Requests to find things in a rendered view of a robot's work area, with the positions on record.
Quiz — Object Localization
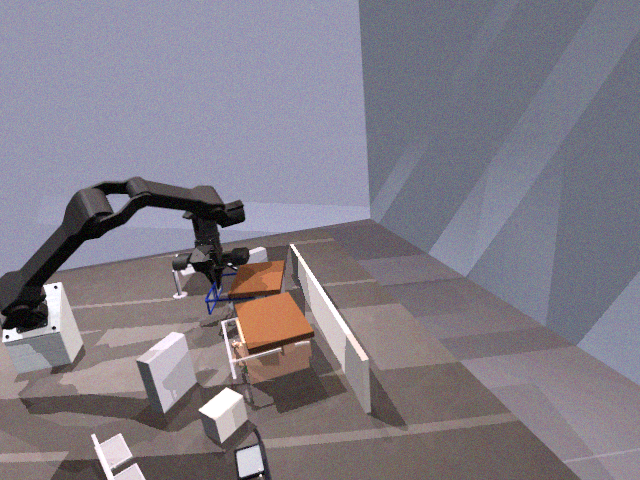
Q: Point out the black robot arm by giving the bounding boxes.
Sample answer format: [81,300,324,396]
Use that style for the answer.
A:
[0,176,245,334]

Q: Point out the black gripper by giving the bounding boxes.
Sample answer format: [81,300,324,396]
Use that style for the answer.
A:
[172,231,250,290]

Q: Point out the beige flat panel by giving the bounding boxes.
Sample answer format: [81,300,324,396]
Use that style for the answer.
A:
[290,244,371,414]

